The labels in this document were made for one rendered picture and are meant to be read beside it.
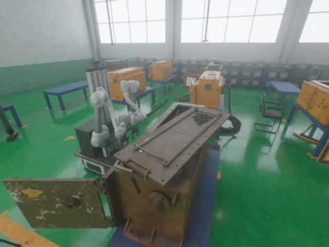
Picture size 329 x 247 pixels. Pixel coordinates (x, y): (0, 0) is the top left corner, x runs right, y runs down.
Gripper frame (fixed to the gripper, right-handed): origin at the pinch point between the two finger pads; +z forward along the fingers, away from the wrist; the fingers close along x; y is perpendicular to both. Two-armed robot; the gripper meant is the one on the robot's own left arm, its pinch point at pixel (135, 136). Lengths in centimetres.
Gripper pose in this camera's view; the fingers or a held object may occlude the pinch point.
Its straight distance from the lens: 271.0
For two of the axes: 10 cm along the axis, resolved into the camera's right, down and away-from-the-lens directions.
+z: 0.0, 8.9, 4.5
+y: 9.1, 1.8, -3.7
